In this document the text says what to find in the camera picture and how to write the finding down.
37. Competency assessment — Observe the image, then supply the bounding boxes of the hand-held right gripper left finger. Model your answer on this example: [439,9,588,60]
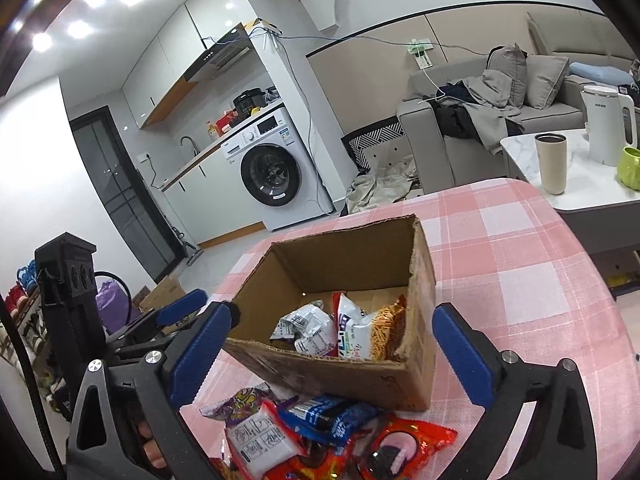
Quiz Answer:
[65,302,241,480]

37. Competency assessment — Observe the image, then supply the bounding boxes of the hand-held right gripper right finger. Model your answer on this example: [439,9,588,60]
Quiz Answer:
[431,302,598,480]

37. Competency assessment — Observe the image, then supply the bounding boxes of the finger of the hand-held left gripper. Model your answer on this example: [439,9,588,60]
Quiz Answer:
[107,288,208,343]
[107,332,176,361]

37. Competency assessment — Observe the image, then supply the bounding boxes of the purple snack packet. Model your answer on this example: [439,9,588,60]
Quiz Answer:
[200,382,301,418]

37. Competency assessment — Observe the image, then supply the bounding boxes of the orange red cookie packet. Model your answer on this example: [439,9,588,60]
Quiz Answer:
[352,412,458,480]

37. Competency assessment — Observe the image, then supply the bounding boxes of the white red-edged snack packet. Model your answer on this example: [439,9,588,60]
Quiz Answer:
[224,400,306,480]

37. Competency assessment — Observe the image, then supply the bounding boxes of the brown cardboard box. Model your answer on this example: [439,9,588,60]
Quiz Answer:
[222,214,438,412]

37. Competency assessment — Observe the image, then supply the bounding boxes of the blue cookie packet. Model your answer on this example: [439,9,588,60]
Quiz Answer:
[276,394,386,448]

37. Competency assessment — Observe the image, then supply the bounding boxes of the red snack bag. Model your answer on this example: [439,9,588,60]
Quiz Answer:
[262,447,371,480]

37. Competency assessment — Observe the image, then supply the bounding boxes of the person's left hand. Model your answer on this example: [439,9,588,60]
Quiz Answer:
[131,417,171,476]

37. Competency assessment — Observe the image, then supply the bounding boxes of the small cardboard box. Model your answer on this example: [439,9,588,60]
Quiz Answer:
[137,275,188,333]

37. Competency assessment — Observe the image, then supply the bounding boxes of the shoe rack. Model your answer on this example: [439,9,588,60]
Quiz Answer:
[0,257,71,421]

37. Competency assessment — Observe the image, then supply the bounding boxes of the purple bag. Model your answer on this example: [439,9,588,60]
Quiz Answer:
[95,281,143,336]

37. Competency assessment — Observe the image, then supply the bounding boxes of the white noodle stick snack bag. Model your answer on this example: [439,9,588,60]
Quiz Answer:
[332,292,408,362]

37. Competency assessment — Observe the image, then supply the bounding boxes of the pink checked tablecloth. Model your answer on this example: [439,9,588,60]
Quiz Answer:
[177,177,640,480]

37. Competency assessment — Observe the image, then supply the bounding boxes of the grey white snack packet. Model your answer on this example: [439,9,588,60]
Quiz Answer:
[270,300,337,358]

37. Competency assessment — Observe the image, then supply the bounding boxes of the white base cabinet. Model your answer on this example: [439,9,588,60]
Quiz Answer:
[161,140,266,248]

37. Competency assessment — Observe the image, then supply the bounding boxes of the dark glass door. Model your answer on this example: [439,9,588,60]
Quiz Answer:
[69,105,183,283]

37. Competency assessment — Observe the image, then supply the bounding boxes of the white washing machine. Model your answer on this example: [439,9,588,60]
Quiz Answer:
[220,106,335,233]

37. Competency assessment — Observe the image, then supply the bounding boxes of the beige cloth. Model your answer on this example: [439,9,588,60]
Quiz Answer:
[345,152,423,216]

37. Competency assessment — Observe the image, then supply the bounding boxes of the beige tumbler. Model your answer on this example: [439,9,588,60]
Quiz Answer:
[534,132,568,196]

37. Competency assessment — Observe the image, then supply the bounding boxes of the marble coffee table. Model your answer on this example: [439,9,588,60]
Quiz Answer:
[500,127,640,266]

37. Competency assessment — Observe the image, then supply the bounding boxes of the black rice cooker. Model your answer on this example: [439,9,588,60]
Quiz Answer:
[234,89,266,117]

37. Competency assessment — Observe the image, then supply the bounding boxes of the black white patterned cushion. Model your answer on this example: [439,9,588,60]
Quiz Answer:
[341,117,406,173]

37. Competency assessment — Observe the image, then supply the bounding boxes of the grey sofa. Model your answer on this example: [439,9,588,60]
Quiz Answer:
[397,10,640,196]

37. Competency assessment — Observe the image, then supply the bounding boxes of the dark garment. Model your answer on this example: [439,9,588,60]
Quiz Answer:
[432,82,501,138]

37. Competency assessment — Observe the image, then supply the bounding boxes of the grey garment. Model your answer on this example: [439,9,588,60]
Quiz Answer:
[450,67,526,153]

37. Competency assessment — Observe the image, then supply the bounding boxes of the range hood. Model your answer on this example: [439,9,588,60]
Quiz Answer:
[184,22,256,83]

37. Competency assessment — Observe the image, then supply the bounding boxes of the green mug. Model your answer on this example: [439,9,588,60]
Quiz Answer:
[617,146,640,192]

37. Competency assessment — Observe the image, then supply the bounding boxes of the white electric kettle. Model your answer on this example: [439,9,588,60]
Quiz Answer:
[580,85,638,168]

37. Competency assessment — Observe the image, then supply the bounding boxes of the grey pillow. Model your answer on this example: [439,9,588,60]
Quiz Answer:
[522,54,571,111]
[487,42,528,108]

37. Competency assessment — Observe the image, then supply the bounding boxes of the white green power strip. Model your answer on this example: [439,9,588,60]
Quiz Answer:
[406,37,435,70]

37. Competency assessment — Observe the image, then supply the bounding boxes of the blue folded blanket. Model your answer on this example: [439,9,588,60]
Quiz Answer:
[569,61,633,86]

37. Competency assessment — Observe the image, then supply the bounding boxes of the black cable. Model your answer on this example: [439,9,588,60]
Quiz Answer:
[94,270,135,313]
[0,302,58,473]

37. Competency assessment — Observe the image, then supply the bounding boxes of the white wall cabinets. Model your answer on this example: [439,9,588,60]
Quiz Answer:
[122,0,236,131]

